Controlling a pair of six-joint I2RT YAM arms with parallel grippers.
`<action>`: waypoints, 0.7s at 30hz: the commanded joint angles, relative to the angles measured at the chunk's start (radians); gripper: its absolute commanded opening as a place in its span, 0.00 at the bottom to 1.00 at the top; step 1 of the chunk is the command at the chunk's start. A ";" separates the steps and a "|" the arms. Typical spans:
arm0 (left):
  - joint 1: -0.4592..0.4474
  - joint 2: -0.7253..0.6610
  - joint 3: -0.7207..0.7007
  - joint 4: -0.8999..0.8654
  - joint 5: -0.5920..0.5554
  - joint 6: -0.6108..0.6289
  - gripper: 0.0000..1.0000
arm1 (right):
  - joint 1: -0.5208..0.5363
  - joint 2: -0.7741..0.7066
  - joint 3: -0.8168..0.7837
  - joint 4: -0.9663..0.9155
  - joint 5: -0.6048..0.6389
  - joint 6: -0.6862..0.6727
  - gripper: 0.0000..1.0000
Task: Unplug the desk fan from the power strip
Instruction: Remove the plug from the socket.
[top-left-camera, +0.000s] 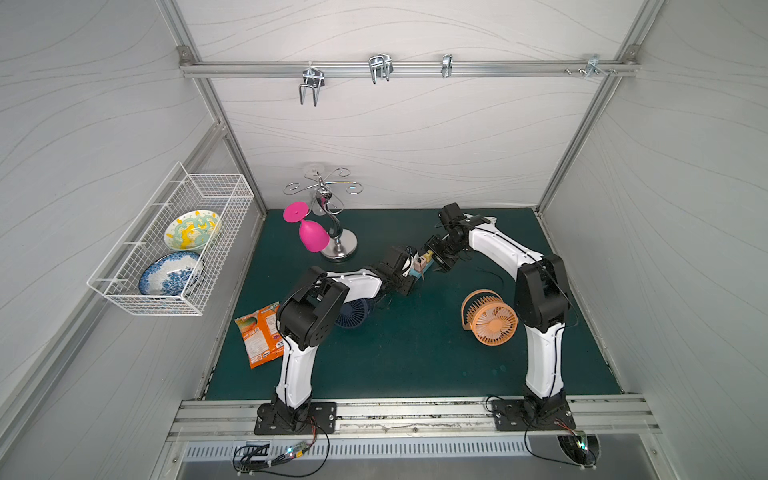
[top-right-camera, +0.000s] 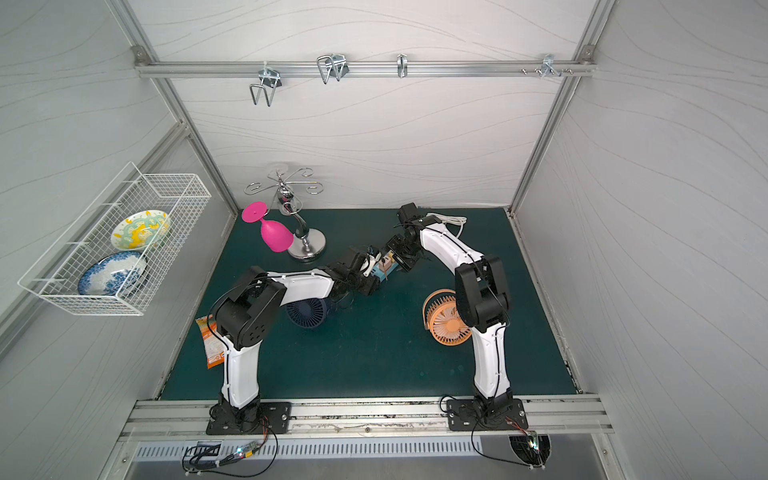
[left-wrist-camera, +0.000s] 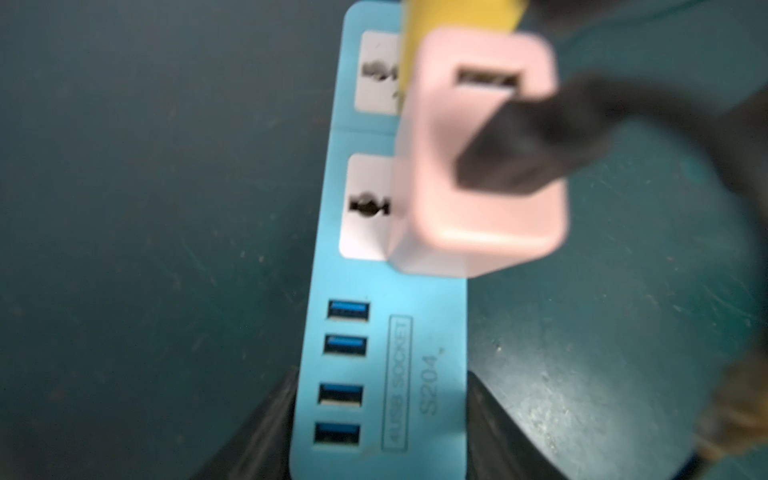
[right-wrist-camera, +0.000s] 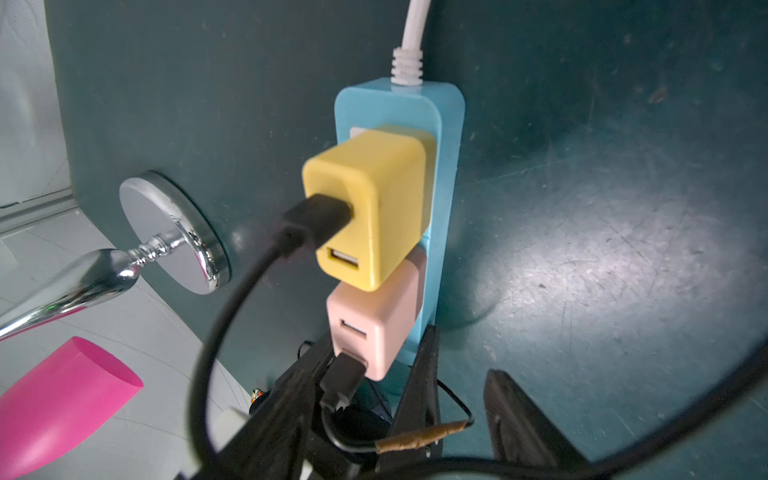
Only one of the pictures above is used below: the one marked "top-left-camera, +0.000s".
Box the light blue power strip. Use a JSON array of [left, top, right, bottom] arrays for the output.
[[409, 251, 433, 279]]

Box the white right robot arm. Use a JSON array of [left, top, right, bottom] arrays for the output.
[[426, 203, 576, 431]]

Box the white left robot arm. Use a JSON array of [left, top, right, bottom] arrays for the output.
[[254, 247, 418, 436]]

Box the navy blue desk fan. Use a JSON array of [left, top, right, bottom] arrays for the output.
[[335, 298, 375, 329]]

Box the orange desk fan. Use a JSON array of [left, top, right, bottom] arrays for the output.
[[460, 289, 519, 346]]

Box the chrome glass holder stand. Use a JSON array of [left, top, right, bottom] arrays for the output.
[[283, 164, 363, 263]]

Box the magenta plastic wine glass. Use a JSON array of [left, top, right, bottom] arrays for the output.
[[283, 201, 330, 253]]

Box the orange snack packet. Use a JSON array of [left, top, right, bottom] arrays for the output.
[[234, 302, 284, 369]]

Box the small flat metal hook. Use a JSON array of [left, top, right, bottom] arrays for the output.
[[441, 54, 453, 79]]

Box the looped metal hook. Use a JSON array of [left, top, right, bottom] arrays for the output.
[[368, 54, 394, 85]]

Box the yellow green patterned plate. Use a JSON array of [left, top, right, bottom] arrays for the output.
[[163, 210, 220, 253]]

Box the double prong metal hook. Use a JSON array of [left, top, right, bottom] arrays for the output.
[[298, 67, 325, 107]]

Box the blue white patterned plate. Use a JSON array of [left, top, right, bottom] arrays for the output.
[[138, 252, 204, 296]]

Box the black orange fan cable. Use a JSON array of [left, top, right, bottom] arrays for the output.
[[473, 263, 523, 295]]

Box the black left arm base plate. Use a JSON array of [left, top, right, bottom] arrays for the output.
[[253, 399, 338, 436]]

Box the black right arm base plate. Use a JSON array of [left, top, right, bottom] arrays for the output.
[[489, 394, 576, 432]]

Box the aluminium front frame rail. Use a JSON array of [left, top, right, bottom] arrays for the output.
[[167, 394, 661, 441]]

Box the white wire wall basket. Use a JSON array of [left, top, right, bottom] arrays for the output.
[[87, 164, 254, 316]]

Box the black cable bundle with board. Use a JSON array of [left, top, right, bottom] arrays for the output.
[[232, 419, 331, 479]]

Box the black right base cable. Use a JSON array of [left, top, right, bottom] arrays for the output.
[[484, 394, 601, 469]]

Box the aluminium top rail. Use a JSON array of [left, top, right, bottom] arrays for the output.
[[180, 58, 641, 81]]

